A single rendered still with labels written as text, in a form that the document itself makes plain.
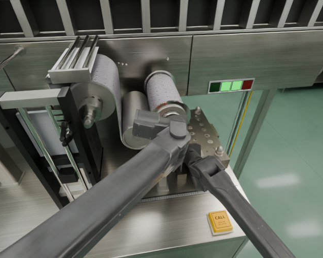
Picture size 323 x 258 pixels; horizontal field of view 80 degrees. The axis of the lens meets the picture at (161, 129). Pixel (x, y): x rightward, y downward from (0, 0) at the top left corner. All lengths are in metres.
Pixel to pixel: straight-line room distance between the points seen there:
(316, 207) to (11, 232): 2.23
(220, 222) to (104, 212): 0.62
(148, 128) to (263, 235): 0.36
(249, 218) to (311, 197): 1.86
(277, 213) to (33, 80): 2.04
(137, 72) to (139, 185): 0.71
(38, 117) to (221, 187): 0.51
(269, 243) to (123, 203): 0.37
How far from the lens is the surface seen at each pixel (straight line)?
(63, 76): 0.58
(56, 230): 0.26
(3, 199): 1.10
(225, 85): 1.08
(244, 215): 0.55
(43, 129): 0.60
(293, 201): 2.26
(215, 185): 0.56
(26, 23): 0.96
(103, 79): 0.63
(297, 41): 1.20
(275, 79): 1.24
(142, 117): 0.45
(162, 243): 0.80
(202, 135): 0.96
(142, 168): 0.32
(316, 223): 2.24
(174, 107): 0.65
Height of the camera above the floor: 1.66
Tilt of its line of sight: 40 degrees down
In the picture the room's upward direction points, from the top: straight up
